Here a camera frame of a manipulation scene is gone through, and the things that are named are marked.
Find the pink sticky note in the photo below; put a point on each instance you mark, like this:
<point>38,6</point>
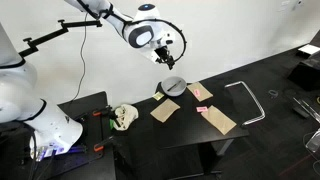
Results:
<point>197,93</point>
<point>202,109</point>

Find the yellow-green sticky note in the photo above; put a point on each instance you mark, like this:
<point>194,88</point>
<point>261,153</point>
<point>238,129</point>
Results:
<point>158,96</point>

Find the brown cardboard piece right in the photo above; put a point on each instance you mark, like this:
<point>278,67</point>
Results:
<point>218,120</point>

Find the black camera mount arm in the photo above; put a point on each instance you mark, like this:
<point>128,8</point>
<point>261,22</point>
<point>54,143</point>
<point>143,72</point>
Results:
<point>50,35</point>

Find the flat white box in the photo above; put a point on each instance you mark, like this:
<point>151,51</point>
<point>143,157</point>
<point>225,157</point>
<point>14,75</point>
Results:
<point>308,49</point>

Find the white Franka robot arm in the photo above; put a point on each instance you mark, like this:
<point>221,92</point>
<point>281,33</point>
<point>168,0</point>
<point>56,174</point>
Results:
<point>20,86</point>

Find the black clamp orange tip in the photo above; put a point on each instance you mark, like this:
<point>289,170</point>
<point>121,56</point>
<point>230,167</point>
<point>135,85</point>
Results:
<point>98,147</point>
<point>106,111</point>

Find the clear plastic container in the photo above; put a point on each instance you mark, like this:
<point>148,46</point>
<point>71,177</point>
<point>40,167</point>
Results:
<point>314,141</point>

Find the grey bowl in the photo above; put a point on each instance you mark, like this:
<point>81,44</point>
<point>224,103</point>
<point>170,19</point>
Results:
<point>168,92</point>

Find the white crumpled cloth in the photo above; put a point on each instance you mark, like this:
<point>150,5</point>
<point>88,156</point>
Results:
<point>128,113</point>

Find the bent silver metal tube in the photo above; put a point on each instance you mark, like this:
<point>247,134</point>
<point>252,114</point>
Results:
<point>253,98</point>

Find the black box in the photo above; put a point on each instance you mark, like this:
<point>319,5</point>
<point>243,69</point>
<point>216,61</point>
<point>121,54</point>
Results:
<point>305,76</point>

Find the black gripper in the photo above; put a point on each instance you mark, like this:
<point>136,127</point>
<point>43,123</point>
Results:
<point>163,53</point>

